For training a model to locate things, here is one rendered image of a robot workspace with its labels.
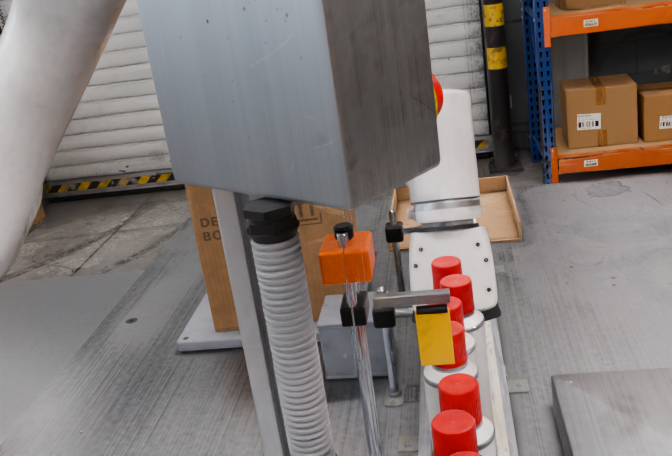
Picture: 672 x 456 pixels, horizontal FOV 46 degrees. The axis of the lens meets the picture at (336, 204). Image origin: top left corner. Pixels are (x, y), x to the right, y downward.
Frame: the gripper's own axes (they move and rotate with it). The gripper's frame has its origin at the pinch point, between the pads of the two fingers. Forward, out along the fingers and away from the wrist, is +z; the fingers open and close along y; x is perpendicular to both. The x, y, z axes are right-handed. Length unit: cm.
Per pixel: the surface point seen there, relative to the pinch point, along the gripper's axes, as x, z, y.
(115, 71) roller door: 381, -125, -204
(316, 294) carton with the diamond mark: 29.0, -5.8, -22.3
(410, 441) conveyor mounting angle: 2.2, 10.9, -7.1
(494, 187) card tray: 89, -22, 10
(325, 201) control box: -51, -18, -6
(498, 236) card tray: 63, -11, 9
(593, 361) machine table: 18.0, 5.6, 18.0
